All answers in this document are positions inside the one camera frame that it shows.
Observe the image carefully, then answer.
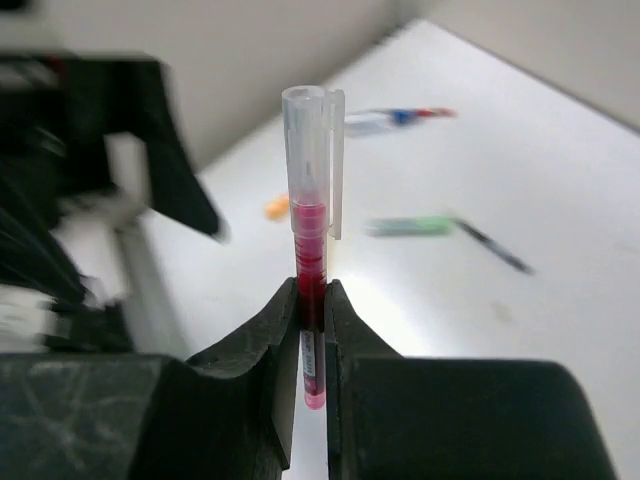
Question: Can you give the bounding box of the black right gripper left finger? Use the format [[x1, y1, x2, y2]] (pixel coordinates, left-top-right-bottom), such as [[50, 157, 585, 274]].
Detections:
[[1, 279, 298, 479]]

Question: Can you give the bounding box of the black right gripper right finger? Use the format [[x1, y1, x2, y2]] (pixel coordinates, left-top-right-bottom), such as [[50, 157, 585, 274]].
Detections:
[[325, 281, 616, 479]]

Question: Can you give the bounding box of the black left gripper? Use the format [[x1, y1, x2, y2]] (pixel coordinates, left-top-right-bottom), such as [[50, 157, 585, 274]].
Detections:
[[1, 50, 225, 350]]

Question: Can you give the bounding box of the red gel pen refill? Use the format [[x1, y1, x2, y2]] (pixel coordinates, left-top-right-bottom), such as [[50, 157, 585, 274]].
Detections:
[[282, 85, 345, 410]]

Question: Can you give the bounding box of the clear blue cap glue bottle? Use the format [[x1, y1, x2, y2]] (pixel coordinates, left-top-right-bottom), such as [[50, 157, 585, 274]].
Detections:
[[344, 109, 421, 137]]

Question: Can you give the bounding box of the red ballpoint pen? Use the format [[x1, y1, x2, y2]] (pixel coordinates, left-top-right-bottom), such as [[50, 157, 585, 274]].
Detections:
[[414, 107, 456, 118]]

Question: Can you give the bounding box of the green translucent highlighter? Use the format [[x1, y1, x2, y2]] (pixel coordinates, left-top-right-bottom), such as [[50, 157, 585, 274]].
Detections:
[[364, 216, 452, 238]]

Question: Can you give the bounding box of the black gel pen refill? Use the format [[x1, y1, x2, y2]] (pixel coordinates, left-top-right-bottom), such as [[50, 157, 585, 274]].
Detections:
[[451, 217, 534, 275]]

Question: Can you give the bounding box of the orange pink highlighter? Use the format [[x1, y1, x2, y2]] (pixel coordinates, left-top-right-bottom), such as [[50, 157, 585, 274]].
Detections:
[[264, 195, 289, 221]]

